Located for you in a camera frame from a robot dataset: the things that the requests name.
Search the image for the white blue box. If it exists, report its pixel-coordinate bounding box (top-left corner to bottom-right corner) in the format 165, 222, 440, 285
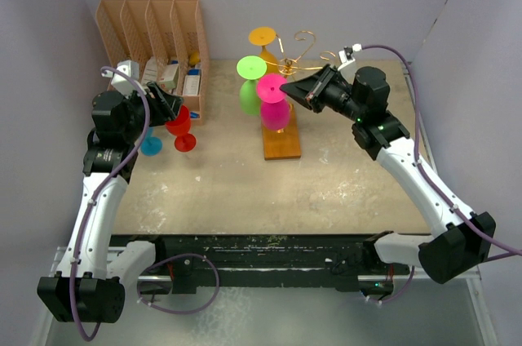
183, 69, 201, 96

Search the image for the blue plastic wine glass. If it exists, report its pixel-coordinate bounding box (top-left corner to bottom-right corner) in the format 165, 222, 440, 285
140, 127, 162, 157

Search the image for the aluminium frame rail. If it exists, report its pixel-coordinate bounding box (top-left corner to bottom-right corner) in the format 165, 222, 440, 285
401, 60, 498, 346

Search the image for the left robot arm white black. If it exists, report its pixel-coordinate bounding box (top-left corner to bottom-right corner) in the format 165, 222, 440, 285
37, 83, 184, 323

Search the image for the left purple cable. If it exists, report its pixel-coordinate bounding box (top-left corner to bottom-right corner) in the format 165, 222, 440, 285
69, 65, 153, 342

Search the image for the green plastic wine glass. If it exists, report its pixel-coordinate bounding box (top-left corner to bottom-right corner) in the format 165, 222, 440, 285
237, 55, 268, 116

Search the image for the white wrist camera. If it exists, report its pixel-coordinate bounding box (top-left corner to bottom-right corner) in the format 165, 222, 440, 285
110, 60, 147, 97
338, 43, 362, 80

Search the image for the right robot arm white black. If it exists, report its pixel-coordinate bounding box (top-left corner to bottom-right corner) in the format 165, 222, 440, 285
281, 64, 496, 284

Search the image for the wooden rack base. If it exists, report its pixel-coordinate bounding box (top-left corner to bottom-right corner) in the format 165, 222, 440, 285
261, 101, 302, 161

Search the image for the white medicine box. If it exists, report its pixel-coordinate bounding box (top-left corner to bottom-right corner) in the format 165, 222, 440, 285
158, 63, 179, 92

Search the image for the yellow object in organizer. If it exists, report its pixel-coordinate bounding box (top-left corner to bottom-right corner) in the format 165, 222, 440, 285
188, 51, 201, 66

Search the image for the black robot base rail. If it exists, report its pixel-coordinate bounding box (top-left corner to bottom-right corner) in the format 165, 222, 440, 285
101, 233, 413, 296

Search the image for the gold wire glass rack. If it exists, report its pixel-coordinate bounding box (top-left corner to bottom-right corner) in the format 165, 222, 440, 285
272, 29, 321, 78

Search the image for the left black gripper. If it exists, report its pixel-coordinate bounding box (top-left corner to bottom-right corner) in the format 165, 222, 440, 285
122, 82, 183, 142

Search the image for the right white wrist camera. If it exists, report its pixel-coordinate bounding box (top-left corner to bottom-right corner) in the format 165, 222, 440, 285
338, 43, 362, 80

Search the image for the orange plastic wine glass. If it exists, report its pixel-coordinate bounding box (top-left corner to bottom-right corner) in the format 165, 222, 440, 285
248, 26, 280, 74

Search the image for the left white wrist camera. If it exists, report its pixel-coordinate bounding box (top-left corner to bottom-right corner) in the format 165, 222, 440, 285
110, 60, 147, 97

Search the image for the red plastic wine glass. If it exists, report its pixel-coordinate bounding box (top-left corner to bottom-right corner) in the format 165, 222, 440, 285
165, 105, 197, 153

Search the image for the pink plastic wine glass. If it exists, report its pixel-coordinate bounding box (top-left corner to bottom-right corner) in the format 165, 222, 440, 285
256, 73, 290, 131

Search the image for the white blister pack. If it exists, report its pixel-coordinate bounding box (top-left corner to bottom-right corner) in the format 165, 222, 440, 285
140, 56, 157, 86

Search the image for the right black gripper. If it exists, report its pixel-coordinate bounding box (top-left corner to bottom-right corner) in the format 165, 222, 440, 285
280, 64, 365, 122

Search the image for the peach plastic file organizer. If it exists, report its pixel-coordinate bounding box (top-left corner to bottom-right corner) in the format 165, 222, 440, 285
95, 0, 210, 126

